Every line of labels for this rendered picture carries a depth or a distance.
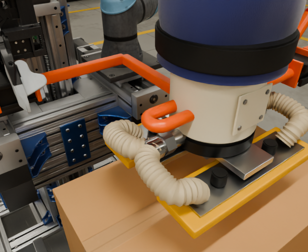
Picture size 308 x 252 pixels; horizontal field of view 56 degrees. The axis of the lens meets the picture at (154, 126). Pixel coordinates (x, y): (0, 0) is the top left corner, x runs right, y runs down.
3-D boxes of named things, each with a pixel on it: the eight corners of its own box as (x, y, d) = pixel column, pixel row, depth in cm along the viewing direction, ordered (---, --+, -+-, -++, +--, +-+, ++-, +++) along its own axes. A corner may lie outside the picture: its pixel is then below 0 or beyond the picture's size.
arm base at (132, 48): (94, 57, 107) (90, 30, 101) (128, 48, 114) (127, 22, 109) (114, 71, 97) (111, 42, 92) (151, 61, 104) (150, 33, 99)
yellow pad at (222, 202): (193, 241, 45) (196, 220, 42) (155, 199, 51) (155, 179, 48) (315, 155, 61) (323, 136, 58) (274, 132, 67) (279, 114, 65)
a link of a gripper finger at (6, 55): (23, 81, 49) (3, 31, 49) (13, 84, 49) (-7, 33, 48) (21, 87, 53) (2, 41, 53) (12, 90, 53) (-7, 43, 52)
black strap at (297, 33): (225, 93, 36) (230, 63, 34) (127, 41, 52) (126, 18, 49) (321, 53, 47) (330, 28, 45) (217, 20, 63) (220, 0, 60)
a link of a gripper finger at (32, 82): (57, 102, 53) (38, 53, 52) (24, 112, 50) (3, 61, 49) (54, 104, 56) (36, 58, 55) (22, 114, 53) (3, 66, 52)
